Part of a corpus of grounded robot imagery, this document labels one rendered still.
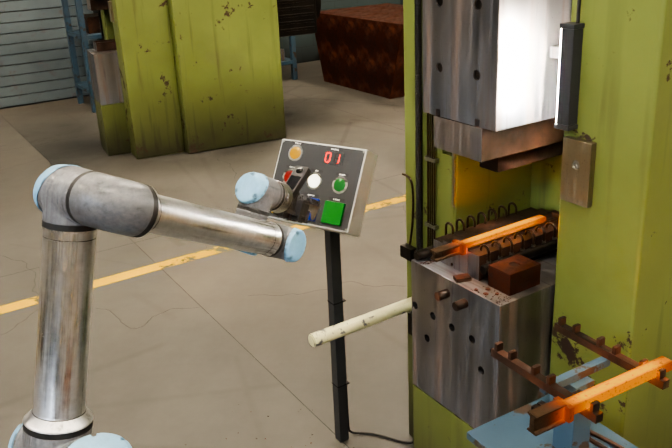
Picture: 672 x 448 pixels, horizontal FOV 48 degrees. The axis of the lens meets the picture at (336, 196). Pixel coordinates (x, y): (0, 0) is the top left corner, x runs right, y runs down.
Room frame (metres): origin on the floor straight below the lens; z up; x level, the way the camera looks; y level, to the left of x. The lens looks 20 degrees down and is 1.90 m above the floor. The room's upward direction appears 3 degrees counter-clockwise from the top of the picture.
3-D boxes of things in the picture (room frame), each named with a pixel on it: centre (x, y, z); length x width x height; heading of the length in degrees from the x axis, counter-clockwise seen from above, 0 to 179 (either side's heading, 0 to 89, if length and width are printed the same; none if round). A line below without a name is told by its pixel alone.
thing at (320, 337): (2.27, -0.08, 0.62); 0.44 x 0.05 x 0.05; 122
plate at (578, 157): (1.83, -0.62, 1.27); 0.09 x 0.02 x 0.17; 32
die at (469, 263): (2.14, -0.52, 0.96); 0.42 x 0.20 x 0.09; 122
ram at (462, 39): (2.11, -0.54, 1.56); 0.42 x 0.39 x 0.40; 122
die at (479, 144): (2.14, -0.52, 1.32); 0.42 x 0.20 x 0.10; 122
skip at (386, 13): (9.26, -0.79, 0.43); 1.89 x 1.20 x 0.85; 32
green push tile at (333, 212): (2.30, 0.01, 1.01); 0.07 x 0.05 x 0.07; 57
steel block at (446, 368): (2.10, -0.56, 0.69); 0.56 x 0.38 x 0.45; 122
